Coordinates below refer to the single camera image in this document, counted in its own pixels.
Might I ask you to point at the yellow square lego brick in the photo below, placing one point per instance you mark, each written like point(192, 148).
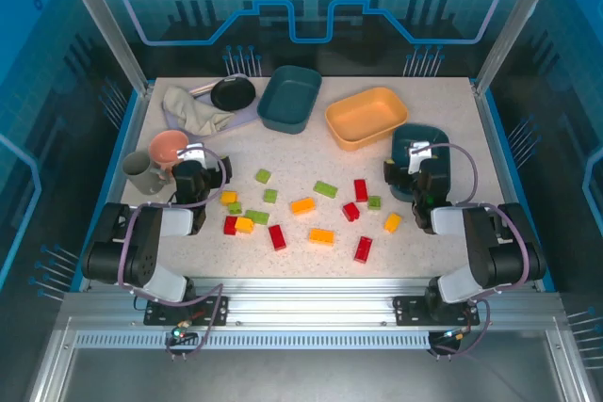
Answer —
point(244, 224)
point(229, 197)
point(392, 222)

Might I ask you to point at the red long lego brick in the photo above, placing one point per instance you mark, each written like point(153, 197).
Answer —
point(363, 249)
point(277, 237)
point(361, 190)

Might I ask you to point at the green square lego brick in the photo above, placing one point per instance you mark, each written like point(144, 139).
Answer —
point(234, 207)
point(374, 203)
point(263, 176)
point(270, 196)

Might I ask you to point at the dark teal rectangular container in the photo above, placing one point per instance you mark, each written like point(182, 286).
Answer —
point(405, 136)
point(289, 96)

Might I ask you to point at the red square lego brick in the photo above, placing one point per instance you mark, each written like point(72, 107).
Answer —
point(351, 212)
point(230, 225)

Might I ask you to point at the yellow rectangular container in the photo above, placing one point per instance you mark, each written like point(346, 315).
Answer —
point(363, 115)

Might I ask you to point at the yellow long lego brick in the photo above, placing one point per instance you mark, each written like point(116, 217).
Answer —
point(303, 205)
point(321, 236)

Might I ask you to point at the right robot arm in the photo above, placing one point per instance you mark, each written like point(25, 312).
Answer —
point(480, 242)

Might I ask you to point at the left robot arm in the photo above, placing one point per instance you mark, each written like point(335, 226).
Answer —
point(141, 251)

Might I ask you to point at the pink bowl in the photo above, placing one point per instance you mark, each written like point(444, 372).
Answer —
point(165, 148)

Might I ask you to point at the gray mug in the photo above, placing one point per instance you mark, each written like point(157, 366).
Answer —
point(141, 176)

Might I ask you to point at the lavender tray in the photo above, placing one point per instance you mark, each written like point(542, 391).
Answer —
point(242, 116)

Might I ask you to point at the beige cloth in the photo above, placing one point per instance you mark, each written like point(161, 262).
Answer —
point(193, 110)

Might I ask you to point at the black round pan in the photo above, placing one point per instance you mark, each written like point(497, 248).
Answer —
point(233, 95)

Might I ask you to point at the power connector with lit LED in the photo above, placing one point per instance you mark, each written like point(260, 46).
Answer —
point(454, 335)
point(179, 333)

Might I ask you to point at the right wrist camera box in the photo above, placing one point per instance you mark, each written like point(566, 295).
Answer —
point(418, 157)

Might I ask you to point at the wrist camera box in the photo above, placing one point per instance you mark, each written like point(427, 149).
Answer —
point(193, 153)
point(418, 157)

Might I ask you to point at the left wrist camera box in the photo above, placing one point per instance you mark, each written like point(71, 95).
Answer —
point(193, 153)

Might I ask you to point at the blue table side rail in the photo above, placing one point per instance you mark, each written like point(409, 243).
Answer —
point(501, 138)
point(125, 138)

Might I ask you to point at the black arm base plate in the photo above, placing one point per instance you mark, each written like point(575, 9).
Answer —
point(410, 311)
point(207, 312)

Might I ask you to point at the aluminium front rail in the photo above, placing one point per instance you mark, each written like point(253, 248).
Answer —
point(306, 308)

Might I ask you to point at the aluminium frame post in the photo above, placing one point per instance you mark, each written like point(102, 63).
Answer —
point(513, 20)
point(104, 20)

